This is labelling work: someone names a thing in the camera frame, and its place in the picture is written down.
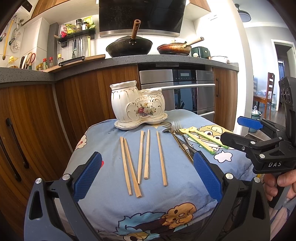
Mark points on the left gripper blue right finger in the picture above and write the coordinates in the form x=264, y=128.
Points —
x=209, y=178

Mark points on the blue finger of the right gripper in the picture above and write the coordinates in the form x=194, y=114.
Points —
x=235, y=141
x=250, y=123

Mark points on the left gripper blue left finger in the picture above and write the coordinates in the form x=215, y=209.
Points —
x=84, y=175

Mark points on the wooden chopstick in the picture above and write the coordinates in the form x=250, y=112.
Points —
x=146, y=165
x=162, y=160
x=139, y=169
x=127, y=179
x=134, y=178

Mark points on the silver fork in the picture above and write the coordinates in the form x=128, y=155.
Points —
x=176, y=126

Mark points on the gold fork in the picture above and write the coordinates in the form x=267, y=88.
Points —
x=168, y=129

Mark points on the teal trash bin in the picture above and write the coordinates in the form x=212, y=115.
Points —
x=256, y=115

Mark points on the wooden dining chair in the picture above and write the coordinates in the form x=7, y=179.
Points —
x=266, y=99

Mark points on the blue cartoon cloth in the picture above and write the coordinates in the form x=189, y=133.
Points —
x=163, y=212

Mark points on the stainless steel oven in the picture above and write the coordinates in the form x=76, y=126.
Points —
x=192, y=90

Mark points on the green air fryer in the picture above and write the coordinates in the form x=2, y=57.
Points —
x=200, y=52

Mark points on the white floral ceramic utensil holder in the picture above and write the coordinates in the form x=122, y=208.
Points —
x=133, y=107

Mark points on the brown frying pan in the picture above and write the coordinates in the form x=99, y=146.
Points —
x=178, y=48

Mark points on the wooden cutting board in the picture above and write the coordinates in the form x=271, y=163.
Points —
x=57, y=68

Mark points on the black range hood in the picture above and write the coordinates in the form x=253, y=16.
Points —
x=157, y=17

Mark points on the black cabinet handle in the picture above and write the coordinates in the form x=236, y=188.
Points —
x=10, y=125

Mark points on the black handled knife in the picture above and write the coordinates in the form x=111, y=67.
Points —
x=71, y=61

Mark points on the red handled scissors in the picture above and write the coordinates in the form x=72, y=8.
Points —
x=30, y=59

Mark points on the black wok wooden handle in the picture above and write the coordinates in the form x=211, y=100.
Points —
x=130, y=45

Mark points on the black wall shelf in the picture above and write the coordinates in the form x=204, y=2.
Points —
x=89, y=32

